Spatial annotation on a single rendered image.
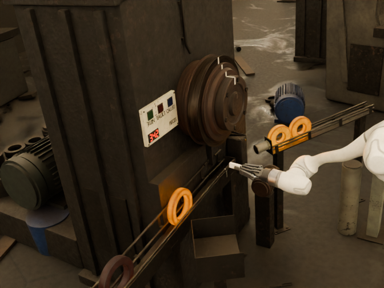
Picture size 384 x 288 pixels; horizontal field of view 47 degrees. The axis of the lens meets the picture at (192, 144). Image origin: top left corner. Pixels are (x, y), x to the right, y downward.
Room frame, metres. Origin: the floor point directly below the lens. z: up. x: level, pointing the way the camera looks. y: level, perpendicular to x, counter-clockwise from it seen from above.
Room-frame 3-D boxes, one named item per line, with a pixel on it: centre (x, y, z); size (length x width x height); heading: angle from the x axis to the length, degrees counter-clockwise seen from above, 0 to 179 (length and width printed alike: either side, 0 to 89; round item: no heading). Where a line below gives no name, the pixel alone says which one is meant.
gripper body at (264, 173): (1.97, -0.35, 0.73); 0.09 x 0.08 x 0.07; 56
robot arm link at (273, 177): (1.93, -0.41, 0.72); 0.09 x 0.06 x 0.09; 146
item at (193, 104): (2.11, -0.14, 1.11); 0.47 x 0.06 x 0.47; 146
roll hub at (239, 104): (2.05, -0.23, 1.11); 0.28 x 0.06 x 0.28; 146
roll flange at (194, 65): (2.15, -0.08, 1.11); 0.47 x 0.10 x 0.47; 146
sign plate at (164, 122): (1.88, 0.14, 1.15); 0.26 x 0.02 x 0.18; 146
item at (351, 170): (2.32, -0.98, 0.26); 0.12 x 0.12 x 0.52
